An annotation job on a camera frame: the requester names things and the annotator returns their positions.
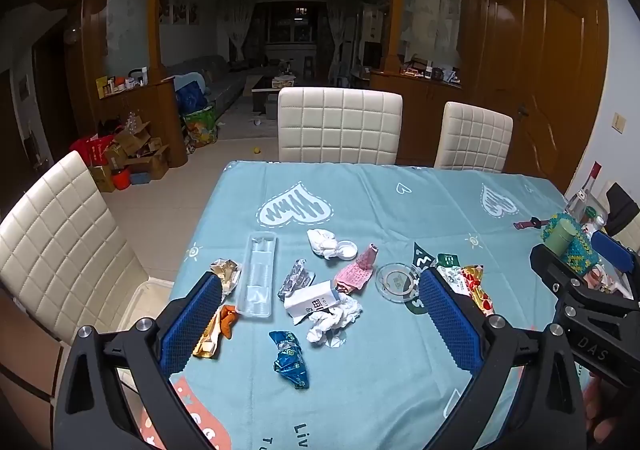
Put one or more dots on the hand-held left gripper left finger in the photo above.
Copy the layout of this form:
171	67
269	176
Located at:
192	325

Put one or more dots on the blue bag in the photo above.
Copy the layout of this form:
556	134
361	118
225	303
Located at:
190	92

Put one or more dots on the white carton box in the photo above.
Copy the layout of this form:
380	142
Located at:
310	302

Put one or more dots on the white tissue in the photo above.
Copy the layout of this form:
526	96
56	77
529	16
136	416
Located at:
322	242
330	325

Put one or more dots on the orange wrapper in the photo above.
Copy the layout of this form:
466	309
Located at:
229	320

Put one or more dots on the blue printed tablecloth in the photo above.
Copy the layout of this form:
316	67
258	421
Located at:
375	210

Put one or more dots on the colourful woven bag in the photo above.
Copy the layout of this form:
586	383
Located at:
200	127

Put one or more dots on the glass ashtray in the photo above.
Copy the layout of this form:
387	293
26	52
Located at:
397	282

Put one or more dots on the frosted glass panel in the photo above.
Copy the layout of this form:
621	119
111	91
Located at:
127	30
432	20

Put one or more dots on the white quilted chair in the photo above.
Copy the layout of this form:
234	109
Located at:
65	240
472	137
340	125

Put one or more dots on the person's right hand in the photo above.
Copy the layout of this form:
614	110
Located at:
600	410

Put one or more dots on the window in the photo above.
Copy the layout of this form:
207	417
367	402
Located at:
292	25

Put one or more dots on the wall light switch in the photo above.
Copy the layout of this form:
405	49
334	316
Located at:
620	122

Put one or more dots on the green snack packet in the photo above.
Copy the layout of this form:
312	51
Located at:
450	262

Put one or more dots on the wooden door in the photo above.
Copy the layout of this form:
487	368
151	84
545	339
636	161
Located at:
550	80

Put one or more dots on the silver foil wrapper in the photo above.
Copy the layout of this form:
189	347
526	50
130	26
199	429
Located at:
295	277

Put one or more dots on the small blue box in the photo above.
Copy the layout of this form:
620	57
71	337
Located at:
140	178

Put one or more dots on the grey sofa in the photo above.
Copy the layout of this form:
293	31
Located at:
220	80

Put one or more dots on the gold foil wrapper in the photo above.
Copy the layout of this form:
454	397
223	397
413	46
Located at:
210	342
227	272

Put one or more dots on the group of small boxes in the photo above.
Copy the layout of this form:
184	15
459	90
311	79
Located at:
430	72

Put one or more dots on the patterned curtain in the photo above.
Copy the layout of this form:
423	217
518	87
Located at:
340	35
237	27

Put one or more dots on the wall pictures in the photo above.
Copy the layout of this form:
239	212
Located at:
177	10

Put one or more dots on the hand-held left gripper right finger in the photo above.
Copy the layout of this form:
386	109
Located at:
450	325

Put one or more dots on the dark side door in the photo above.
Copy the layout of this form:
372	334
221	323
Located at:
55	95

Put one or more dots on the clear glass bottle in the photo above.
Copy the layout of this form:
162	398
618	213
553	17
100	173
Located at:
580	202

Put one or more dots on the pink packet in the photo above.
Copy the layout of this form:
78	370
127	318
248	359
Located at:
607	282

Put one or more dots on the orange bucket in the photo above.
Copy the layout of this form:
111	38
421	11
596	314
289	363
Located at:
121	180

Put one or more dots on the small jar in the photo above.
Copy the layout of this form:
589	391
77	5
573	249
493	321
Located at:
594	217

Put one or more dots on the green cylinder cup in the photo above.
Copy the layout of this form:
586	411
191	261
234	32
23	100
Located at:
562	237

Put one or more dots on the white round lid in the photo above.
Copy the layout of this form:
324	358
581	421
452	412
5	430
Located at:
347	250

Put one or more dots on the blue foil wrapper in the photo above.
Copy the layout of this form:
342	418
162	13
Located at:
290	360

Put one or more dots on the wooden column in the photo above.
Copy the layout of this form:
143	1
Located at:
155	10
399	5

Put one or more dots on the low wooden cabinet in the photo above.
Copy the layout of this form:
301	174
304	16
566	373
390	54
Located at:
420	115
150	115

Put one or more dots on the pink paper wrapper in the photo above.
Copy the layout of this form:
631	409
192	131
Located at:
355	272

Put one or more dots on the red bag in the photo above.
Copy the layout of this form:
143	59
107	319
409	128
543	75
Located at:
90	147

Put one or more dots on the pile of cardboard boxes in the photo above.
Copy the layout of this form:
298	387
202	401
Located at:
140	150

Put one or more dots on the clear plastic tray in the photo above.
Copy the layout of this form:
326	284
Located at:
256	275

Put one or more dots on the coffee table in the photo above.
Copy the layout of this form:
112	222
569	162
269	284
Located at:
265	90

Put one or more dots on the television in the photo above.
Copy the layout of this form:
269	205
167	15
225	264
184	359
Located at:
372	54

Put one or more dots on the group of small containers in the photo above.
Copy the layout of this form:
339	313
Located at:
120	82

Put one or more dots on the red and gold wrapper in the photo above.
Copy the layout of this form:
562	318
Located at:
475	287

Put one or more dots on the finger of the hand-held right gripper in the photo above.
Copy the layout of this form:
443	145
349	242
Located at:
612	250
550	265

